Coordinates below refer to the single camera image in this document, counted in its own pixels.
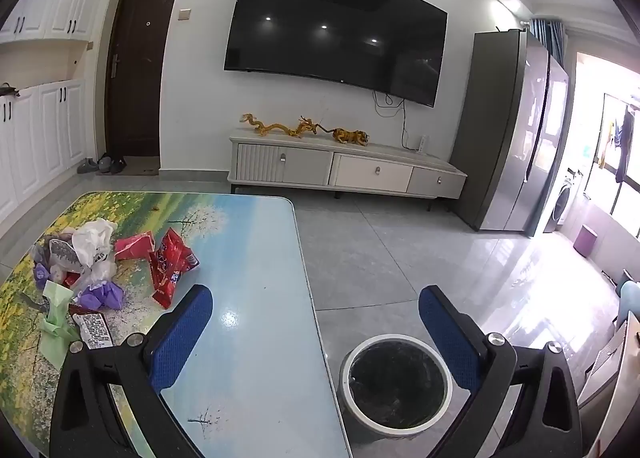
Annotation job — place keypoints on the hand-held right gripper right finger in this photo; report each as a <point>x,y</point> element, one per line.
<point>445,333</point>

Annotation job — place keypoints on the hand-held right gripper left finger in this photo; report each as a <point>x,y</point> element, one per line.
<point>180,333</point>

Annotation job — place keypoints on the red foil snack wrapper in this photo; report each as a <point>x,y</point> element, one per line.
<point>170,268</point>

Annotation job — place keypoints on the white round trash bin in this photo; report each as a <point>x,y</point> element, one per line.
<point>390,383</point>

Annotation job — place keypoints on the large purple wrapper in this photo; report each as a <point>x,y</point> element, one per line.
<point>102,297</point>

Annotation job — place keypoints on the dark packet with white label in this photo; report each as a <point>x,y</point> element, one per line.
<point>92,330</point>

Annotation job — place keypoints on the pinkish red packet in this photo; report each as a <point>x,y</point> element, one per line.
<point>132,247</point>

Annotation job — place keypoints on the clear plastic bag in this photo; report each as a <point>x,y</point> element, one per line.
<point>102,270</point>

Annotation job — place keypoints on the light green paper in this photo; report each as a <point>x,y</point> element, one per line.
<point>55,318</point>

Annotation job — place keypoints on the white plastic bag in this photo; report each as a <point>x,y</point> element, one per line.
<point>92,238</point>

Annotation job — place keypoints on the grey foil packet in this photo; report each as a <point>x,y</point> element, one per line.
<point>62,252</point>

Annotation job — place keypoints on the small purple wrapper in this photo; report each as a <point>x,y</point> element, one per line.
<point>41,273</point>

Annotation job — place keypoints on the brown door mat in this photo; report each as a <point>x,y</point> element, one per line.
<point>142,171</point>

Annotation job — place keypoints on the purple stool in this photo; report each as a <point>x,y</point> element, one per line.
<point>585,240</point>

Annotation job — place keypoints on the white panel furniture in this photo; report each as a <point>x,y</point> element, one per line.
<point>615,378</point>

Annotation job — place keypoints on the white washing machine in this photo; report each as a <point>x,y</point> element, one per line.
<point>565,203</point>

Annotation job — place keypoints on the black slipper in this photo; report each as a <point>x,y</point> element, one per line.
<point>119,166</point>

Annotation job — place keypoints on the white television stand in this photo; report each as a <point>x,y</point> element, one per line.
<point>370,171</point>

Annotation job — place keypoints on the white power strip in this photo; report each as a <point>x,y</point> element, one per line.
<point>422,144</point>

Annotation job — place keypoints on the grey refrigerator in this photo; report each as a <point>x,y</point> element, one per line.
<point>500,138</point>

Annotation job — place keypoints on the golden tiger figurine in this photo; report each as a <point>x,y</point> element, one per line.
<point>350,137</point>

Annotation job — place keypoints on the long golden dragon figurine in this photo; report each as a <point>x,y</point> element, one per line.
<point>270,127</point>

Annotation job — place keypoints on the white lower cabinet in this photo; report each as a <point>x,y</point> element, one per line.
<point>45,138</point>

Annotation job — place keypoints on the dark brown door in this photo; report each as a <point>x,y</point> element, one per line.
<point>135,78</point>

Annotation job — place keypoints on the hanging clothes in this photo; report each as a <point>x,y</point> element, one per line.
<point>625,143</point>

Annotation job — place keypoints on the brown bag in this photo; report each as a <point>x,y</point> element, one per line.
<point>9,91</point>

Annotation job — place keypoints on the blue curtain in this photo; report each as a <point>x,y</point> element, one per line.
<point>550,38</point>

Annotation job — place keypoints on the beige light switch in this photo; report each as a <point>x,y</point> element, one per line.
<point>184,14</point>

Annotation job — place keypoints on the black wall television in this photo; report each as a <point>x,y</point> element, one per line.
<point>330,23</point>

